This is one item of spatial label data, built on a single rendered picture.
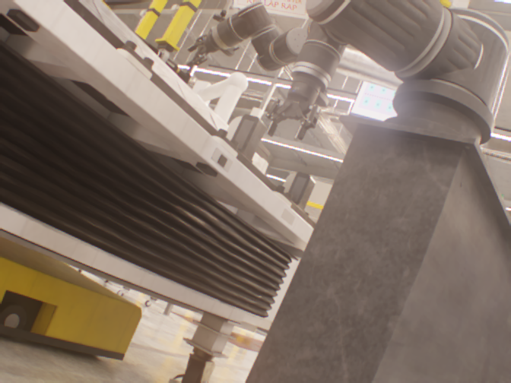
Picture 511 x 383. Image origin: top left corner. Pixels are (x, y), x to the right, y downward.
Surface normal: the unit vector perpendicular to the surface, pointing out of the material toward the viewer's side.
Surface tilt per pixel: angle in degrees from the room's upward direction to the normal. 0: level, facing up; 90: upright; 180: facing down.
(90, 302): 90
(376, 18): 137
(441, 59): 125
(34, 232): 90
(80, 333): 90
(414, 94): 153
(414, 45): 133
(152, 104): 90
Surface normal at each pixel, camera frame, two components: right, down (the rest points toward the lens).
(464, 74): -0.03, -0.22
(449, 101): -0.41, 0.69
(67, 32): 0.82, 0.26
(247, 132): -0.41, -0.37
